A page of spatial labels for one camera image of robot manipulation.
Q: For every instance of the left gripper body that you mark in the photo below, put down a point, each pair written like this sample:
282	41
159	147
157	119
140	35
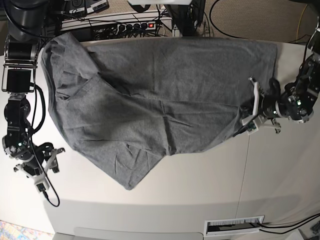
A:
265	108

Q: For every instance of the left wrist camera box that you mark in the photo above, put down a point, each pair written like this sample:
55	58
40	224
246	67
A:
252	128

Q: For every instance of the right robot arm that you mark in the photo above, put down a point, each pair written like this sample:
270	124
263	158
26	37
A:
26	35

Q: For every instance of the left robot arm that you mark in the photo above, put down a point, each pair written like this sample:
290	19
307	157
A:
297	100

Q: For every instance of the white cable grommet tray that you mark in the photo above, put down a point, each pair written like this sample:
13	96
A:
233	226

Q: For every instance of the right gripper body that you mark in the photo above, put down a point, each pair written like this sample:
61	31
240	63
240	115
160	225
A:
36	161

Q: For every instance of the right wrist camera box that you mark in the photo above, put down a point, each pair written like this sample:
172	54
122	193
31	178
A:
42	187

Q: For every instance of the grey T-shirt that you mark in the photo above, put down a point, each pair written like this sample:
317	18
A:
127	104

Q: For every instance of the black power strip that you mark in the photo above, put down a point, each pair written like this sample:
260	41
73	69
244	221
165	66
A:
122	31

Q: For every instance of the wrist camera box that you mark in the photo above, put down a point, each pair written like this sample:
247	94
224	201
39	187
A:
252	128
42	187

